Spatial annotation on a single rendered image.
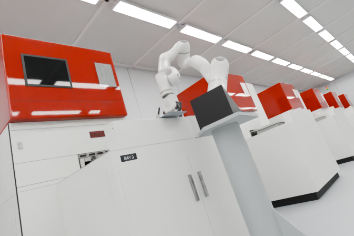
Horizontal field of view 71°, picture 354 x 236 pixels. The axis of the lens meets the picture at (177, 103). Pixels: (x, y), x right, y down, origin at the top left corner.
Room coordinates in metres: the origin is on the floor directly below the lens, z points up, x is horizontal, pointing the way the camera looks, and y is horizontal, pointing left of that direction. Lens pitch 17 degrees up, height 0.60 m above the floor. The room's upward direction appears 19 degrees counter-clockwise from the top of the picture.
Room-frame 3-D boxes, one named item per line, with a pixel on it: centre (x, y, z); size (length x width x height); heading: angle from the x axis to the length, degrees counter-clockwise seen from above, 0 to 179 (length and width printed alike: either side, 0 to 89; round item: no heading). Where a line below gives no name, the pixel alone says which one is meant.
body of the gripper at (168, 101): (1.53, 0.04, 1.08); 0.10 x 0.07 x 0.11; 51
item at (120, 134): (1.37, 0.17, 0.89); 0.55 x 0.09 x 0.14; 141
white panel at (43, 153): (1.64, 0.71, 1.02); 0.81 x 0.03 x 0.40; 141
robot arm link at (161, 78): (1.53, 0.04, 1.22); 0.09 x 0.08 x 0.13; 74
